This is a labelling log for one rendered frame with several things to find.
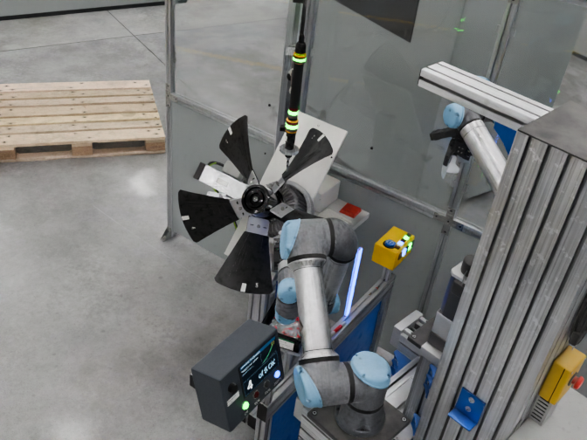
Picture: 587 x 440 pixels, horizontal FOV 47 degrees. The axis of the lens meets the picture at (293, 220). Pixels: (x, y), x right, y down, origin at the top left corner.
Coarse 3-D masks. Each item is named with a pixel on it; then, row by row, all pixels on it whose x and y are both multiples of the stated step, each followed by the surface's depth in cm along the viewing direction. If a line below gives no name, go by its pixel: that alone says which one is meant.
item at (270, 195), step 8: (256, 184) 254; (248, 192) 256; (256, 192) 254; (264, 192) 253; (272, 192) 256; (280, 192) 263; (248, 200) 255; (264, 200) 253; (272, 200) 254; (280, 200) 261; (248, 208) 254; (256, 208) 253; (264, 208) 251; (272, 208) 255; (264, 216) 257
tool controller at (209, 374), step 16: (240, 336) 193; (256, 336) 192; (272, 336) 194; (224, 352) 188; (240, 352) 187; (256, 352) 188; (272, 352) 195; (192, 368) 183; (208, 368) 182; (224, 368) 181; (240, 368) 184; (256, 368) 190; (272, 368) 196; (208, 384) 181; (224, 384) 179; (240, 384) 185; (256, 384) 191; (272, 384) 198; (208, 400) 185; (224, 400) 181; (240, 400) 187; (256, 400) 193; (208, 416) 189; (224, 416) 184; (240, 416) 188
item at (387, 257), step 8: (392, 232) 271; (400, 232) 271; (384, 240) 266; (400, 240) 267; (408, 240) 268; (376, 248) 264; (384, 248) 262; (392, 248) 262; (400, 248) 263; (376, 256) 266; (384, 256) 264; (392, 256) 261; (384, 264) 266; (392, 264) 263
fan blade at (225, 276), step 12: (240, 240) 255; (252, 240) 256; (264, 240) 258; (240, 252) 255; (252, 252) 256; (264, 252) 258; (228, 264) 254; (240, 264) 254; (252, 264) 256; (264, 264) 257; (216, 276) 254; (228, 276) 254; (240, 276) 254; (252, 276) 255; (264, 276) 256; (240, 288) 254; (252, 288) 255; (264, 288) 256
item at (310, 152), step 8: (312, 128) 262; (320, 136) 255; (304, 144) 261; (312, 144) 255; (320, 144) 252; (328, 144) 248; (304, 152) 256; (312, 152) 252; (320, 152) 249; (328, 152) 246; (296, 160) 257; (304, 160) 252; (312, 160) 249; (288, 168) 258; (296, 168) 252; (304, 168) 249; (288, 176) 253
